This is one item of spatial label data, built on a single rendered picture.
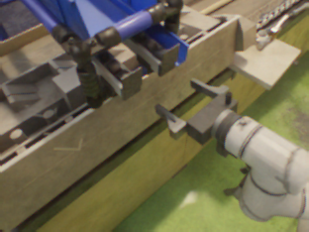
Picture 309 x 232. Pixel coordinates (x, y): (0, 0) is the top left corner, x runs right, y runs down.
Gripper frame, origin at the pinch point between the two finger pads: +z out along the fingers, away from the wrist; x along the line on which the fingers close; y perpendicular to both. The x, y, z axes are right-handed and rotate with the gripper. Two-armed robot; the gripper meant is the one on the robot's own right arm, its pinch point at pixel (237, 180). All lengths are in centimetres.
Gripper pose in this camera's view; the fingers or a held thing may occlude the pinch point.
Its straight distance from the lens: 105.6
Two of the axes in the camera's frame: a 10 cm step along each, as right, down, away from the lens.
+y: 6.4, 7.6, -1.0
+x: 6.9, -5.1, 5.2
